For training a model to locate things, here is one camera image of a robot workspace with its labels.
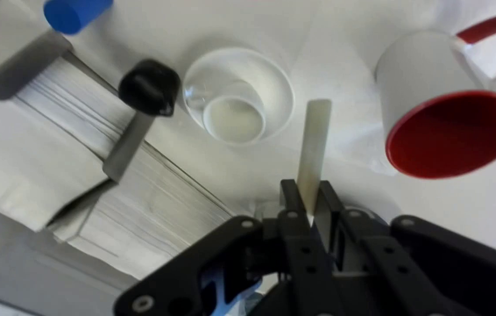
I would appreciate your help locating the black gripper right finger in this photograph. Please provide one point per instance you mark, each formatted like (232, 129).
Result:
(407, 266)

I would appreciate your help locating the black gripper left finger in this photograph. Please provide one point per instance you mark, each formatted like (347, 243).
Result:
(232, 260)

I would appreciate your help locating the white spoon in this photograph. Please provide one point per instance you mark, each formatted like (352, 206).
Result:
(312, 153)

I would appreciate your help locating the red and white mug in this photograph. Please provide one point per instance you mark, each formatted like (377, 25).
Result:
(438, 108)

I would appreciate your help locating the white saucer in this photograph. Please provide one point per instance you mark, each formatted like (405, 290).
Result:
(237, 95)

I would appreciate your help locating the small black cap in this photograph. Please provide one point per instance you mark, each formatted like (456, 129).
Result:
(151, 88)

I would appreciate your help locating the metal napkin holder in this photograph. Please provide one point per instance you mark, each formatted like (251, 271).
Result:
(65, 169)

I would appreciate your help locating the small blue cylinder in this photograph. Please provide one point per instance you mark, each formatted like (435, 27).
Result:
(70, 16)

